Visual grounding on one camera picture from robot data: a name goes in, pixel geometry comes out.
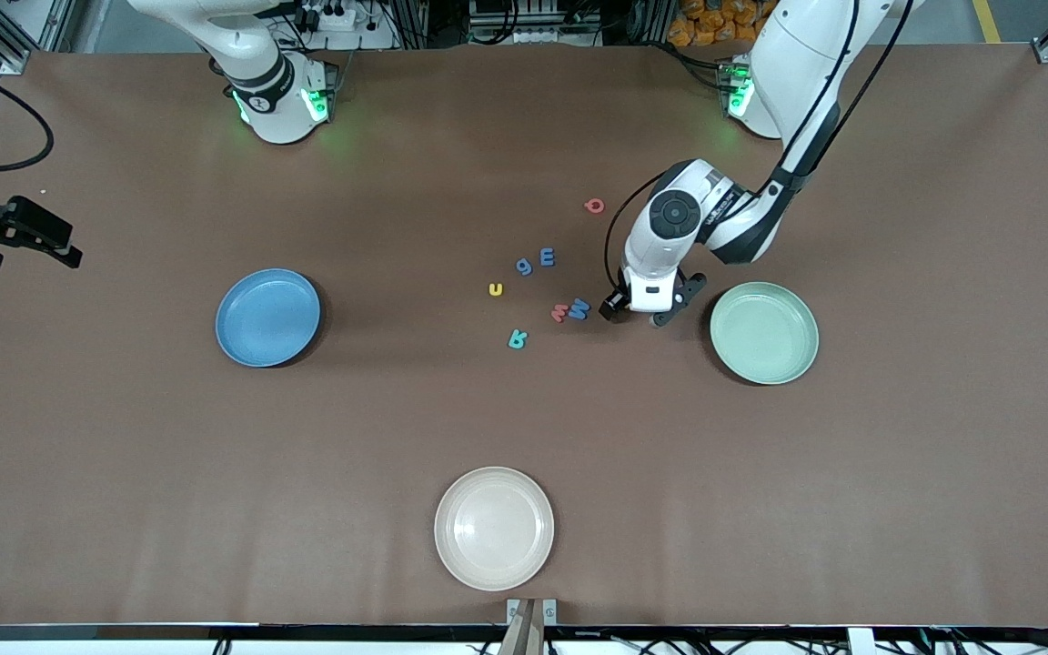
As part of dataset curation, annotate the white power strip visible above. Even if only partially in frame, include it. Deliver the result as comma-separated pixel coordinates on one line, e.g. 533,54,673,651
298,3,359,30
471,25,545,45

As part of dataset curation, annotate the beige plate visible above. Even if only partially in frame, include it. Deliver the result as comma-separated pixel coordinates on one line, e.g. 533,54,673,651
434,466,556,592

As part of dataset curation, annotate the orange packaged items pile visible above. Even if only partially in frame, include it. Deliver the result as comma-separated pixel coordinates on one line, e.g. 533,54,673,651
667,0,766,48

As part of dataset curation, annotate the brown camera mount post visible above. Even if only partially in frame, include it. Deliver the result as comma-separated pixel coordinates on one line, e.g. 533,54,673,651
497,600,546,655

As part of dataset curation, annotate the dark equipment rack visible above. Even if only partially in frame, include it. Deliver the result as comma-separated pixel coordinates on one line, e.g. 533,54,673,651
397,0,670,48

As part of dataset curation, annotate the light green plate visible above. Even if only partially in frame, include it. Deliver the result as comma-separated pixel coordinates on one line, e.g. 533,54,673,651
709,281,821,386

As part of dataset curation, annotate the blue plate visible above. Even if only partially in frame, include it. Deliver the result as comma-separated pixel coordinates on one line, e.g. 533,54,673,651
215,267,322,368

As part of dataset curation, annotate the metal mounting bracket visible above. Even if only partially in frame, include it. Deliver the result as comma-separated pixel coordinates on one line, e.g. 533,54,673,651
507,598,558,627

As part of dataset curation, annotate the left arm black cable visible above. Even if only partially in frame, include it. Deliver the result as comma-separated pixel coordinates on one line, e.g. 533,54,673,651
603,0,912,297

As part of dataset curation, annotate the paper table cover sheet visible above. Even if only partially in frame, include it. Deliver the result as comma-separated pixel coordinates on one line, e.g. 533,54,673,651
0,44,1048,629

